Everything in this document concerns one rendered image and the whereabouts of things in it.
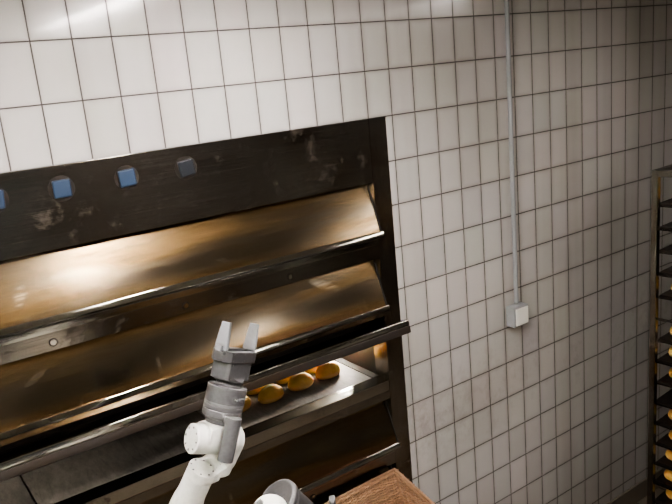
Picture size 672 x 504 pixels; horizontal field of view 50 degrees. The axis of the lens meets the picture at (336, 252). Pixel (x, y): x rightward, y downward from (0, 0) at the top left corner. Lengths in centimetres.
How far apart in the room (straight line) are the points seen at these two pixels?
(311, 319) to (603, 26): 176
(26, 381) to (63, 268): 30
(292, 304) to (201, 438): 82
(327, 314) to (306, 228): 30
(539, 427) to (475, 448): 39
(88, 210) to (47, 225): 11
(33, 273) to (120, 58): 59
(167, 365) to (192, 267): 29
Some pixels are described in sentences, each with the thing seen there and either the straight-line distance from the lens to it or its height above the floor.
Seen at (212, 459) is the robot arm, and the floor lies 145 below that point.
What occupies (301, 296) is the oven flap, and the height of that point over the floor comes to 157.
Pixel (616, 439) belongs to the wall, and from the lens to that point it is 387.
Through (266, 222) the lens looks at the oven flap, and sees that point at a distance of 223.
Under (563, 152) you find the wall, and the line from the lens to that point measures 312.
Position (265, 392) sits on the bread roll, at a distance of 254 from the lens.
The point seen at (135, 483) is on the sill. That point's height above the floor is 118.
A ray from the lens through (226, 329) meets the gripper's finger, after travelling 158.
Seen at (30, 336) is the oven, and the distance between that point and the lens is 201.
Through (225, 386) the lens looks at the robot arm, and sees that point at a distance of 162.
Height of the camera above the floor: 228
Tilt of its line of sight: 14 degrees down
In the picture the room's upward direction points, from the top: 5 degrees counter-clockwise
